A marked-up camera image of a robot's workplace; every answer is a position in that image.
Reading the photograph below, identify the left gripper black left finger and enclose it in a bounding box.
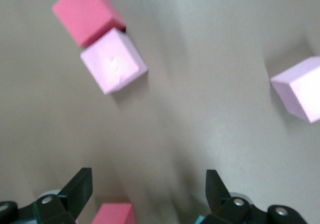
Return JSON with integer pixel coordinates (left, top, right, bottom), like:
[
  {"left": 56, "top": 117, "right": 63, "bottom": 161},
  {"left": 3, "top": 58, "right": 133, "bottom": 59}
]
[{"left": 0, "top": 168, "right": 93, "bottom": 224}]

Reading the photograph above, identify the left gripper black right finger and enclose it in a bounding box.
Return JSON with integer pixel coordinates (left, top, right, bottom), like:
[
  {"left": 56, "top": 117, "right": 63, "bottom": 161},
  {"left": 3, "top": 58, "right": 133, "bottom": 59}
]
[{"left": 201, "top": 169, "right": 308, "bottom": 224}]

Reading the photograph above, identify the red foam cube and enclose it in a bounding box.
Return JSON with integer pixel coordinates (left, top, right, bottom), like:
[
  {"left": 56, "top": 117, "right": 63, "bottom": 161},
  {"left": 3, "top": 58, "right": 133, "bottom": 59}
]
[
  {"left": 90, "top": 202, "right": 136, "bottom": 224},
  {"left": 51, "top": 0, "right": 127, "bottom": 48}
]

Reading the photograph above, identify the dented pink foam cube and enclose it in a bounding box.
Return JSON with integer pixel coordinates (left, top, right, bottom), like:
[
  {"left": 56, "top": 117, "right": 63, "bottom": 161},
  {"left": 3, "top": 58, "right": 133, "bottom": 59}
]
[{"left": 79, "top": 27, "right": 149, "bottom": 96}]

